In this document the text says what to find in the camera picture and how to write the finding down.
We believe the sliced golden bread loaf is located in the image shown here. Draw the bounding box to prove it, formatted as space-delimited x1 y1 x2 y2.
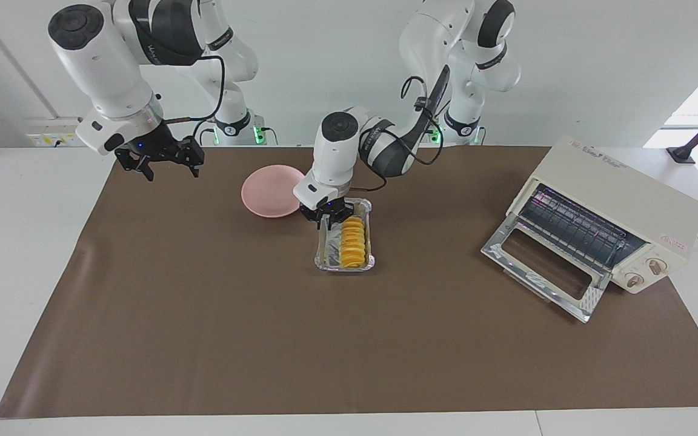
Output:
340 217 368 269

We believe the aluminium foil baking tray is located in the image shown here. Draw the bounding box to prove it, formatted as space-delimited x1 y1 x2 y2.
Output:
314 197 376 272

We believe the chrome glass oven door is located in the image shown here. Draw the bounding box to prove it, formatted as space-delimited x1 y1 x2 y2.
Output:
481 215 611 323

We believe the white toaster oven body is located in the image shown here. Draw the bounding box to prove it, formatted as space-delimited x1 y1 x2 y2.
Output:
507 134 698 296

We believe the pink round plate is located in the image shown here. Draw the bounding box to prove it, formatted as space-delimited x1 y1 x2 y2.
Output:
241 165 307 219

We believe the brown table mat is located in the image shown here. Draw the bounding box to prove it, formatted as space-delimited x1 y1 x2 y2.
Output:
0 145 698 418

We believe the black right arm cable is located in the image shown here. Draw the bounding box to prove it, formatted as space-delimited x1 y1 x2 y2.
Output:
161 56 227 146

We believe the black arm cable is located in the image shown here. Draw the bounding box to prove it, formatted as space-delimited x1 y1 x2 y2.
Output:
161 56 227 146
349 76 447 194

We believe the white wall socket box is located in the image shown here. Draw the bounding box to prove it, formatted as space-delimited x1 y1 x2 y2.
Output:
27 117 86 148

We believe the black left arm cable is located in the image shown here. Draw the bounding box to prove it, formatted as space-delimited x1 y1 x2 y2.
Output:
349 76 447 194

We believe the metal wire oven rack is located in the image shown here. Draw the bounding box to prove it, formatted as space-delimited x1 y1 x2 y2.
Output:
519 187 646 274

